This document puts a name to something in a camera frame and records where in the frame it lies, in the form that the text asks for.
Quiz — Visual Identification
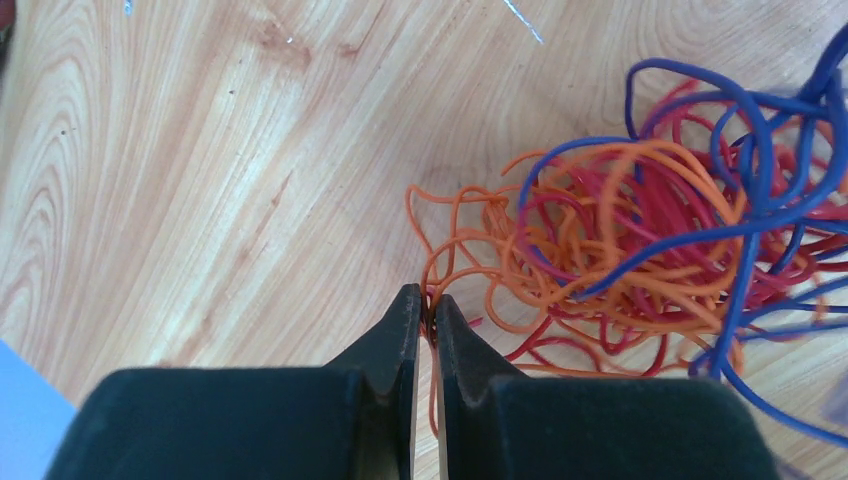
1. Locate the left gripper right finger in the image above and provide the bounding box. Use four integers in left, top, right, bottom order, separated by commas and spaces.
434, 296, 778, 479

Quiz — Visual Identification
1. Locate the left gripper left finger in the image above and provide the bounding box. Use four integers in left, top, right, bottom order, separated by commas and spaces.
47, 284, 422, 479

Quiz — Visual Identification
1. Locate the blue purple cable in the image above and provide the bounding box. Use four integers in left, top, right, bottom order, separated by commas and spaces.
516, 23, 848, 448

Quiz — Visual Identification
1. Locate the orange cable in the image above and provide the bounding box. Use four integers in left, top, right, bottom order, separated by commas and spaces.
405, 139, 829, 439

